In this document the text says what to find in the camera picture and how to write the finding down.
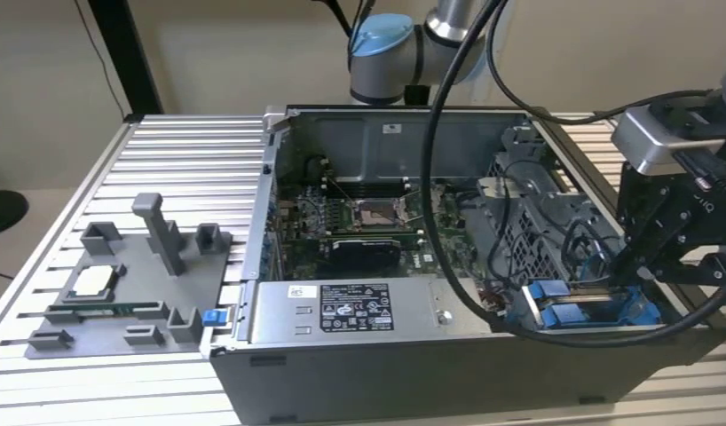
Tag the grey metal disk bay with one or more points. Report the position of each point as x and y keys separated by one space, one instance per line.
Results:
x=539 y=248

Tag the black round stand base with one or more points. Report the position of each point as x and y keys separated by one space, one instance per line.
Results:
x=4 y=213

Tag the green RAM stick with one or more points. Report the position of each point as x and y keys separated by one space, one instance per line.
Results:
x=123 y=308

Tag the CPU socket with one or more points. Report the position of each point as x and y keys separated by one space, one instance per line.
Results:
x=376 y=217

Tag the green motherboard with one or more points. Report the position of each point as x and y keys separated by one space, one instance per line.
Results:
x=445 y=253

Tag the grey parts rack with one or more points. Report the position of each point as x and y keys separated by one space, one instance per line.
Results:
x=131 y=275

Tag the hard disk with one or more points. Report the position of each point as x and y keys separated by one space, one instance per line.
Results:
x=554 y=290

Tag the silver CPU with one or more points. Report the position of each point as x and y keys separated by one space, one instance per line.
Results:
x=92 y=281

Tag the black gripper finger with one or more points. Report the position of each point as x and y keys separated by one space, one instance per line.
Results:
x=714 y=268
x=631 y=266

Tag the grey PC case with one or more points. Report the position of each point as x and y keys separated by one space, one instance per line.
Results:
x=398 y=381

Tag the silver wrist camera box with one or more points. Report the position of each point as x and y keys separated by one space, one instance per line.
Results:
x=653 y=142

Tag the thin metal locking lever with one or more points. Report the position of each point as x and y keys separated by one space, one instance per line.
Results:
x=344 y=188

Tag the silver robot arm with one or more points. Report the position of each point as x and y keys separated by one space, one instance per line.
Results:
x=386 y=66

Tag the black vertical post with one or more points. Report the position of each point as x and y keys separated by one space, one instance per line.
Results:
x=126 y=57

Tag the black RAM slot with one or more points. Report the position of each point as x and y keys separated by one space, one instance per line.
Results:
x=368 y=181
x=374 y=193
x=412 y=239
x=368 y=229

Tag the silver power supply unit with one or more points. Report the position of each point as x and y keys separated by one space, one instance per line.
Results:
x=410 y=310

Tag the blue case latch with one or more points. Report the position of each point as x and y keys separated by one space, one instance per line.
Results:
x=214 y=318

